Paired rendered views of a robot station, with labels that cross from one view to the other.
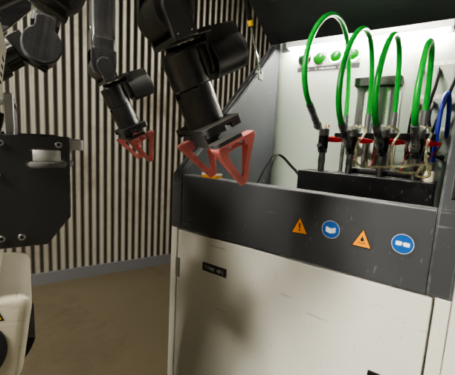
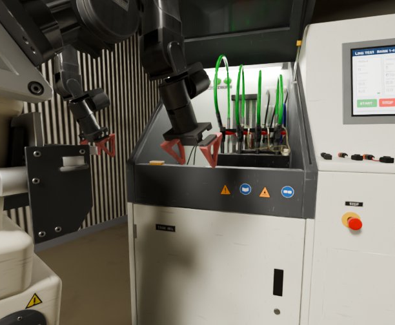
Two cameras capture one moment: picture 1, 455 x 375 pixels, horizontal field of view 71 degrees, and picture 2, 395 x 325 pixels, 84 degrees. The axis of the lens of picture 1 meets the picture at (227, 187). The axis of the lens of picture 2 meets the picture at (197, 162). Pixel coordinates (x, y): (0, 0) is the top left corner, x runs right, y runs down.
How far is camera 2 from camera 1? 0.19 m
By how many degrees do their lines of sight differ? 19
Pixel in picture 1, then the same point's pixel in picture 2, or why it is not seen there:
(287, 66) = not seen: hidden behind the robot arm
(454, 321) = (317, 229)
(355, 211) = (259, 176)
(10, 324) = (48, 304)
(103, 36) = (70, 62)
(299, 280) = (228, 223)
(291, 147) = not seen: hidden behind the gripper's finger
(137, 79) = (97, 96)
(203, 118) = (189, 126)
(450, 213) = (310, 171)
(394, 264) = (284, 204)
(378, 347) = (278, 253)
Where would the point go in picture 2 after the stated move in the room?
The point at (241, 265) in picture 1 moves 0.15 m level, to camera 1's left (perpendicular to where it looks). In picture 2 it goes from (186, 221) to (146, 227)
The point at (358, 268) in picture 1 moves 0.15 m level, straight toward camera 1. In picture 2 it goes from (264, 210) to (276, 228)
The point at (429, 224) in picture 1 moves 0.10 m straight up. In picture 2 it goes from (300, 178) to (302, 147)
